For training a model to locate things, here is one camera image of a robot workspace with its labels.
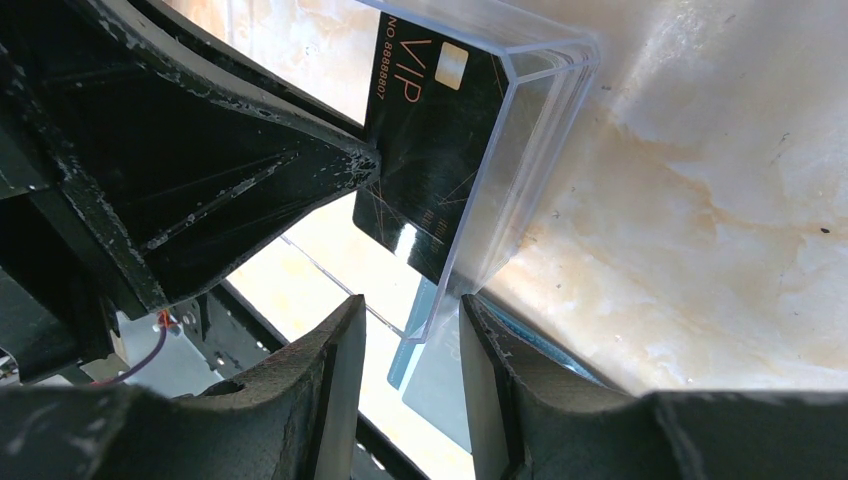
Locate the clear plastic box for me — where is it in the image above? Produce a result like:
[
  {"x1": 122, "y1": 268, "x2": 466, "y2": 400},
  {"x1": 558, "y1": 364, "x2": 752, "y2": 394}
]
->
[{"x1": 225, "y1": 0, "x2": 603, "y2": 344}]

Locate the black card stack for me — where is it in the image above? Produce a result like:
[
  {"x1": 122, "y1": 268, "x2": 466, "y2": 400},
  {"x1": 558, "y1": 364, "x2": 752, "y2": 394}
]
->
[{"x1": 353, "y1": 13, "x2": 509, "y2": 283}]

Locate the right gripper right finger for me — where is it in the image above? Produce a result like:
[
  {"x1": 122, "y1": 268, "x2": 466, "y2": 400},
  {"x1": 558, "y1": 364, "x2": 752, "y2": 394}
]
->
[{"x1": 459, "y1": 295, "x2": 847, "y2": 479}]

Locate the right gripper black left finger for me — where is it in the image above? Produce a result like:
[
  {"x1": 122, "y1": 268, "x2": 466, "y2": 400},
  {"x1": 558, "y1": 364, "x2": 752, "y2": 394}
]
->
[{"x1": 1, "y1": 295, "x2": 366, "y2": 479}]

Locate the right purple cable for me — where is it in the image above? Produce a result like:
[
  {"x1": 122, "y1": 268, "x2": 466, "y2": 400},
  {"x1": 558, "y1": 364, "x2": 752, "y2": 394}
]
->
[{"x1": 92, "y1": 321, "x2": 170, "y2": 387}]

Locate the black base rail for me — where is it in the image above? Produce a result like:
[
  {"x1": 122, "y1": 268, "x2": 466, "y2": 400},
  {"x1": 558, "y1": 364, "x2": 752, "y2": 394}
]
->
[{"x1": 79, "y1": 278, "x2": 425, "y2": 480}]

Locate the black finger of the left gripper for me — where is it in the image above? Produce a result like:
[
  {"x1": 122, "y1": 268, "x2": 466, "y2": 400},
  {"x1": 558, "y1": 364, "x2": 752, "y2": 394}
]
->
[{"x1": 1, "y1": 1, "x2": 381, "y2": 314}]

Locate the teal card holder wallet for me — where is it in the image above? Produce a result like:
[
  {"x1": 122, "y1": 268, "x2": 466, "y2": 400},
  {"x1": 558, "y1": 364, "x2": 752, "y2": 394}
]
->
[{"x1": 387, "y1": 278, "x2": 598, "y2": 455}]

